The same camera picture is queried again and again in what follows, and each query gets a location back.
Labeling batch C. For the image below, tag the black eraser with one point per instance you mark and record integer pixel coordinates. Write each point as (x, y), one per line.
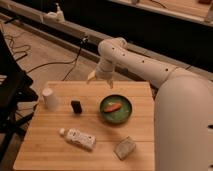
(76, 106)

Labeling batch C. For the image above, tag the black chair frame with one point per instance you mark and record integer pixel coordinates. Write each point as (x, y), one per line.
(15, 88)

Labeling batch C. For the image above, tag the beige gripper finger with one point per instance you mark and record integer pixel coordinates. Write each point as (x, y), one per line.
(110, 82)
(91, 77)

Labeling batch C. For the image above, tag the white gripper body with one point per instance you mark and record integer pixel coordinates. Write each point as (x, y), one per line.
(104, 69)

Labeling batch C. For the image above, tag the white ceramic cup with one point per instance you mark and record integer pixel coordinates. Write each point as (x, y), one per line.
(50, 99)

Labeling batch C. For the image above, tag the orange carrot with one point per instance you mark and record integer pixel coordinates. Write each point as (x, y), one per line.
(112, 107)

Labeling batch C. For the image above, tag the white plastic bottle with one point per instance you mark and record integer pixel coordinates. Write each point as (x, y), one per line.
(79, 138)

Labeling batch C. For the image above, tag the green bowl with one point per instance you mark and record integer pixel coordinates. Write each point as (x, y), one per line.
(118, 116)

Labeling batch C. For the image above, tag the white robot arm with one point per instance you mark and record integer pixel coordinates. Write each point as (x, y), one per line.
(183, 108)

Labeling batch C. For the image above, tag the wooden rail beam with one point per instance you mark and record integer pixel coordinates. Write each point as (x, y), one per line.
(181, 38)

